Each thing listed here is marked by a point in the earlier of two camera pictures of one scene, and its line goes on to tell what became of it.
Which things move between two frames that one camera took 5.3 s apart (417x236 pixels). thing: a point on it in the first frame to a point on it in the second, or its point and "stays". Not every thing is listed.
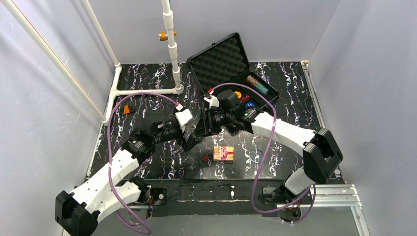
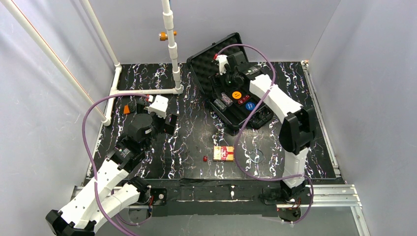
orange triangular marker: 126,109 stays
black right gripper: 209,121 to 231,69
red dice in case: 245,98 stays
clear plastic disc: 256,156 stays
